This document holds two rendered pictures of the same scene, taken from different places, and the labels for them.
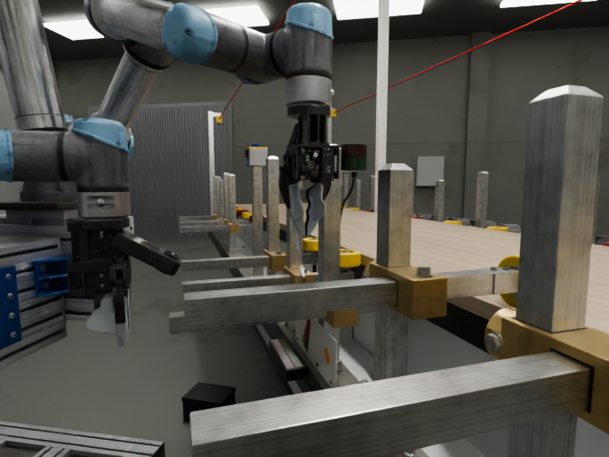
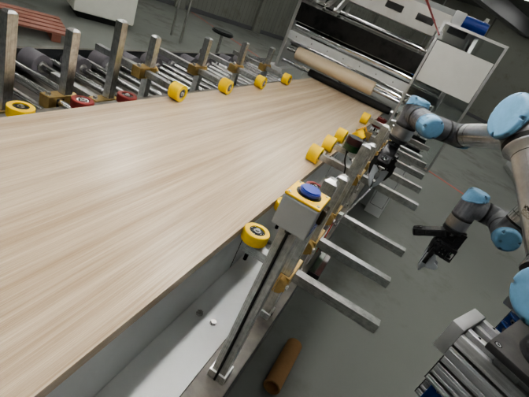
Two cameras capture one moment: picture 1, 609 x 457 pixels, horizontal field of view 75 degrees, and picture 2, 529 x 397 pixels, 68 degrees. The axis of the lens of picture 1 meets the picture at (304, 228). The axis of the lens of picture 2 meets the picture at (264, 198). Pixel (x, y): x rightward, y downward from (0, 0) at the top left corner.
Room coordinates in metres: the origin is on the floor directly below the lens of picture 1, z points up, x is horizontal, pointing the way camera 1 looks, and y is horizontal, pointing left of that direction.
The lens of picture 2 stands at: (2.09, 0.46, 1.50)
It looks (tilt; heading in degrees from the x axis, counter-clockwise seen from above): 27 degrees down; 212
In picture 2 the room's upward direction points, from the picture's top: 24 degrees clockwise
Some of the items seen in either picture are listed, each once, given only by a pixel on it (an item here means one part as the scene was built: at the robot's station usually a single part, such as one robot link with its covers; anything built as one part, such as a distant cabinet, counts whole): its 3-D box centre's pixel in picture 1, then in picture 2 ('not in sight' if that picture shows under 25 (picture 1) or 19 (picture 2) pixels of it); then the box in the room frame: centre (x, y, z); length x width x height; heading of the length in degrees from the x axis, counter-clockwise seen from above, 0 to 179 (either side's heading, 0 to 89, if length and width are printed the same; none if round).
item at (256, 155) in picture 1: (256, 158); (300, 211); (1.52, 0.18, 1.18); 0.07 x 0.07 x 0.08; 18
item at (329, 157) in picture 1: (310, 146); (390, 151); (0.66, -0.01, 1.15); 0.09 x 0.08 x 0.12; 17
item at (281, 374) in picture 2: not in sight; (283, 364); (0.74, 0.09, 0.04); 0.30 x 0.08 x 0.08; 18
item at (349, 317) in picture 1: (333, 303); (330, 213); (0.77, -0.06, 0.84); 0.13 x 0.06 x 0.05; 18
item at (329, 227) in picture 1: (329, 264); (338, 199); (0.79, -0.05, 0.92); 0.03 x 0.03 x 0.48; 18
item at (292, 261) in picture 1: (294, 267); (312, 236); (1.03, 0.03, 0.86); 0.03 x 0.03 x 0.48; 18
